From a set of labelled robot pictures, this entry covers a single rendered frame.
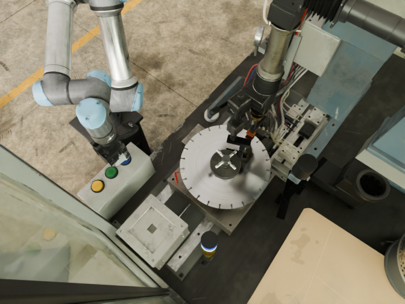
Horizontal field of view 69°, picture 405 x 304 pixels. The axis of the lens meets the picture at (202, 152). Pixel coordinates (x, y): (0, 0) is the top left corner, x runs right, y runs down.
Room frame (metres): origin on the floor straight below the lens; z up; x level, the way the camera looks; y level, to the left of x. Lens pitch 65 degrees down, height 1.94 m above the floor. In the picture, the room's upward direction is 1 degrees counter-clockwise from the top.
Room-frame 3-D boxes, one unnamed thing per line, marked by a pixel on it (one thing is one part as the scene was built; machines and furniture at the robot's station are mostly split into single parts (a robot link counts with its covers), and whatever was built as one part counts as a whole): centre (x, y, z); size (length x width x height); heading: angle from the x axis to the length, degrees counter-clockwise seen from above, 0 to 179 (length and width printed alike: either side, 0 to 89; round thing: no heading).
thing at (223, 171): (0.41, -0.08, 0.96); 0.11 x 0.11 x 0.03
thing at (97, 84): (0.55, 0.33, 1.21); 0.11 x 0.11 x 0.08; 2
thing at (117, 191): (0.40, 0.33, 0.82); 0.28 x 0.11 x 0.15; 140
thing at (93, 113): (0.46, 0.31, 1.21); 0.09 x 0.08 x 0.11; 2
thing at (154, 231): (0.20, 0.18, 0.82); 0.18 x 0.18 x 0.15; 50
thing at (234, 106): (0.49, -0.11, 1.17); 0.06 x 0.05 x 0.20; 131
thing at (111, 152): (0.45, 0.31, 1.05); 0.09 x 0.08 x 0.12; 140
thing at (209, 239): (0.12, -0.01, 1.14); 0.05 x 0.04 x 0.03; 50
